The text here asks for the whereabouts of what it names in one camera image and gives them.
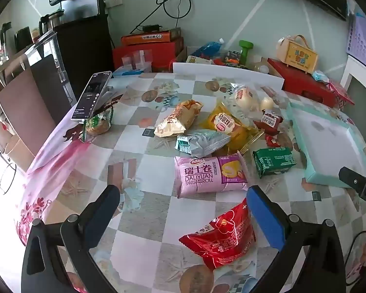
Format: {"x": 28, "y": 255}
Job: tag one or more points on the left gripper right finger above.
{"x": 323, "y": 269}

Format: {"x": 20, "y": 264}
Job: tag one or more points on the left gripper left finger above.
{"x": 43, "y": 270}

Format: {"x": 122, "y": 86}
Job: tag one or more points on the green snack pack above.
{"x": 273, "y": 161}

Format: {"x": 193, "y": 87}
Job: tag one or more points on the red snack bag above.
{"x": 225, "y": 239}

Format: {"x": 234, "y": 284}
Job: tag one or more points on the small red candy pack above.
{"x": 271, "y": 142}

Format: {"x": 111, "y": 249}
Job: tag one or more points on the dark red milk snack pack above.
{"x": 269, "y": 122}

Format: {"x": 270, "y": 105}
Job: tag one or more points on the pale yellow jelly cup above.
{"x": 267, "y": 103}

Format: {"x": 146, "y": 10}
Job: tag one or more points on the yellow cake pack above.
{"x": 241, "y": 136}

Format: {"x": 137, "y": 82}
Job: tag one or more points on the round bun clear pack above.
{"x": 245, "y": 98}

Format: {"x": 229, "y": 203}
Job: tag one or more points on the pink swiss roll pack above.
{"x": 209, "y": 174}

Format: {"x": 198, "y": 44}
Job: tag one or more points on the silver-green snack bag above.
{"x": 201, "y": 143}

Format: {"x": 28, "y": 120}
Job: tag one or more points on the orange swiss roll pack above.
{"x": 179, "y": 120}

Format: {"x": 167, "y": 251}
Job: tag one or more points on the teal-edged white tray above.
{"x": 328, "y": 145}

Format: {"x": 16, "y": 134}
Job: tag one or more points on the red patterned flat box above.
{"x": 342, "y": 98}

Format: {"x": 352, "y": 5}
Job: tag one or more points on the white shelf unit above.
{"x": 353, "y": 70}

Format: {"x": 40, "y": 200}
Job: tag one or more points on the light blue wipes pack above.
{"x": 320, "y": 76}

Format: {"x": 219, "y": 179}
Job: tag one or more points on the red gift box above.
{"x": 303, "y": 84}

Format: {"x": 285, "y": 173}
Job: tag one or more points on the purple perforated basket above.
{"x": 356, "y": 45}

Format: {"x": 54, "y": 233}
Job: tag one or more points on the brown chair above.
{"x": 31, "y": 105}

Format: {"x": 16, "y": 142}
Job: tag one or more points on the white foam board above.
{"x": 228, "y": 72}

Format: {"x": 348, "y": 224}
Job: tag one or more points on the checkered tablecloth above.
{"x": 140, "y": 250}

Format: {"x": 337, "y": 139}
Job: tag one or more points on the cardboard box of toys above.
{"x": 231, "y": 58}

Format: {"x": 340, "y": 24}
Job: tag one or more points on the green dumbbell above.
{"x": 245, "y": 47}

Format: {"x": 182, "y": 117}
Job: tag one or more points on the smartphone on stand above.
{"x": 90, "y": 96}

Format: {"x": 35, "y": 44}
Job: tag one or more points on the blue plastic bottle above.
{"x": 209, "y": 50}

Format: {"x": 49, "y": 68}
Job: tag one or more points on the black cabinet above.
{"x": 85, "y": 48}

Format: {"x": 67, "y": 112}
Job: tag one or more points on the clear plastic box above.
{"x": 137, "y": 62}

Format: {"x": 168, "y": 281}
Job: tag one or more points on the red box left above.
{"x": 160, "y": 54}

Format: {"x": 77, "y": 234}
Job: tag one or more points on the orange flat box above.
{"x": 151, "y": 37}

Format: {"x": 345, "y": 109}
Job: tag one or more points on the yellow handled gift case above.
{"x": 294, "y": 51}

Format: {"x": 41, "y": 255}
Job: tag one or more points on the wall power socket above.
{"x": 113, "y": 3}

